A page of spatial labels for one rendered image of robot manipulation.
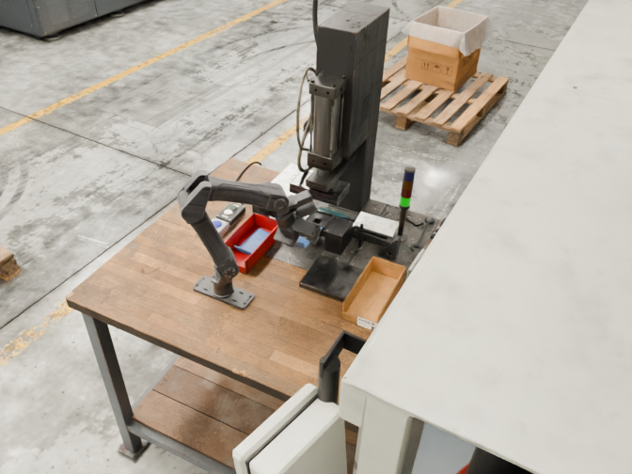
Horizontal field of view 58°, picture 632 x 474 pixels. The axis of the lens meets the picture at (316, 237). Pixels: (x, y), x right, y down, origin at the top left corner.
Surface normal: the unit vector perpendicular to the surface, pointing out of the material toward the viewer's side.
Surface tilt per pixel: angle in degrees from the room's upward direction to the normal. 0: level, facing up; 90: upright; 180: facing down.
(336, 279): 0
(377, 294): 0
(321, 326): 0
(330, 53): 90
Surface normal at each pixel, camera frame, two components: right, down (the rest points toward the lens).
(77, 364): 0.03, -0.78
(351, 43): -0.44, 0.55
